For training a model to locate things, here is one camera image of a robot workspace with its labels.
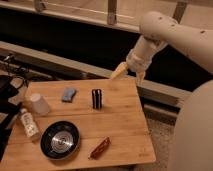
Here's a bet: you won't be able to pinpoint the small white labelled bottle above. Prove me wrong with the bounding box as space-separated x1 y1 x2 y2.
20 108 40 141

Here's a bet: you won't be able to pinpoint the black bowl with metal centre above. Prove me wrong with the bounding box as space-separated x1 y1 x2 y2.
40 121 80 160

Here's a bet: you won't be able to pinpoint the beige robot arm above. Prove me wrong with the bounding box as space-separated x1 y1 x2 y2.
111 11 213 171

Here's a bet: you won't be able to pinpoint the black cables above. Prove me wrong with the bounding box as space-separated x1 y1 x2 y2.
0 53 51 88

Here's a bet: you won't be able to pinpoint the metal rail with brackets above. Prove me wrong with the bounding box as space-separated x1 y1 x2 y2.
0 0 213 34

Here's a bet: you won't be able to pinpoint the wooden board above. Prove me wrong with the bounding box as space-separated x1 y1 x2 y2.
0 78 156 171

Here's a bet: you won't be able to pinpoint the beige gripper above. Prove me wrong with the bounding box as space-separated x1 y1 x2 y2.
110 36 167 85

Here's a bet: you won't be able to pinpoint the black bag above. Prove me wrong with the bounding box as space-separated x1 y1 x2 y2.
0 75 21 161

